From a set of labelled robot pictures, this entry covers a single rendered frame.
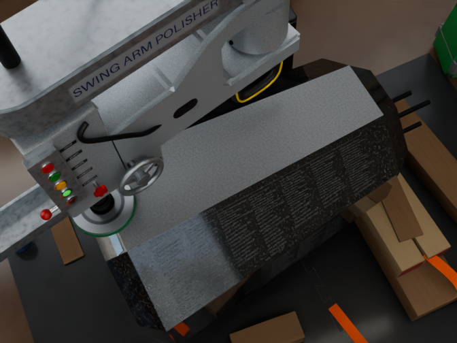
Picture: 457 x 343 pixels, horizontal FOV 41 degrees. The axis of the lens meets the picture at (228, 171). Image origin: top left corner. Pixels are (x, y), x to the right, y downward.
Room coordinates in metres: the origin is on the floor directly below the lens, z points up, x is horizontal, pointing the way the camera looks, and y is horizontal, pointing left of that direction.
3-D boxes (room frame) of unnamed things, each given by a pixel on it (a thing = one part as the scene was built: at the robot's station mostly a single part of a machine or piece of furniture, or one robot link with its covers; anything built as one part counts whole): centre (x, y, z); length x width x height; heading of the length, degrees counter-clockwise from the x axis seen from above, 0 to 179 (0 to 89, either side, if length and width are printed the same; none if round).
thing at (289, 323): (0.42, -0.09, 0.07); 0.30 x 0.12 x 0.12; 104
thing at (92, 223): (0.78, 0.43, 0.90); 0.21 x 0.21 x 0.01
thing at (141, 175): (0.75, 0.26, 1.22); 0.15 x 0.10 x 0.15; 123
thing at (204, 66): (0.98, 0.09, 1.33); 0.74 x 0.23 x 0.49; 123
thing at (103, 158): (0.82, 0.36, 1.35); 0.36 x 0.22 x 0.45; 123
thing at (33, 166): (0.65, 0.43, 1.40); 0.08 x 0.03 x 0.28; 123
